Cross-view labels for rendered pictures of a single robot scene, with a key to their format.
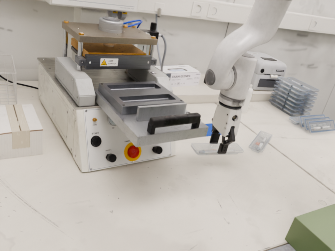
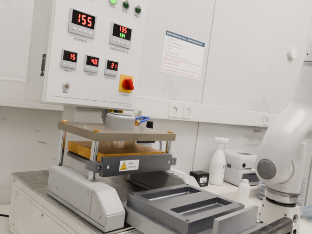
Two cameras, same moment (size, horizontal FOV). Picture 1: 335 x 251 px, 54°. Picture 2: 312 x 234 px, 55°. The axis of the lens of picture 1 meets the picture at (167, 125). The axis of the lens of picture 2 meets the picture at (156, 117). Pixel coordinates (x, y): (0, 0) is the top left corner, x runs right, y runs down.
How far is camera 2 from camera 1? 42 cm
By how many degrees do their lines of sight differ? 24
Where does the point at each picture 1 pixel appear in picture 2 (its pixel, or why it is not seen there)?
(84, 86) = (110, 201)
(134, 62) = (155, 163)
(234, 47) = (294, 129)
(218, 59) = (276, 145)
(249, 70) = (303, 157)
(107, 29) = (120, 125)
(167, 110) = (243, 219)
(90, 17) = (85, 118)
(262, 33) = not seen: outside the picture
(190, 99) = not seen: hidden behind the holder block
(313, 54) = not seen: hidden behind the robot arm
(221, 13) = (194, 113)
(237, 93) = (294, 185)
